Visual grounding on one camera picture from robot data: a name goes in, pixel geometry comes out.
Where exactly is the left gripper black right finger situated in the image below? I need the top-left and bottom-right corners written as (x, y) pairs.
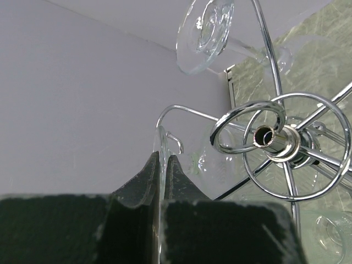
top-left (160, 155), bottom-right (306, 263)

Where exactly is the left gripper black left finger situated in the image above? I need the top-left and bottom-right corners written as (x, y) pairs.
top-left (1, 152), bottom-right (160, 263)

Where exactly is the clear wine glass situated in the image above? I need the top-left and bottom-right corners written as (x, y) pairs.
top-left (300, 211), bottom-right (351, 264)

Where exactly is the chrome wine glass rack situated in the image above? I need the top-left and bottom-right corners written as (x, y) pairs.
top-left (156, 0), bottom-right (352, 237)

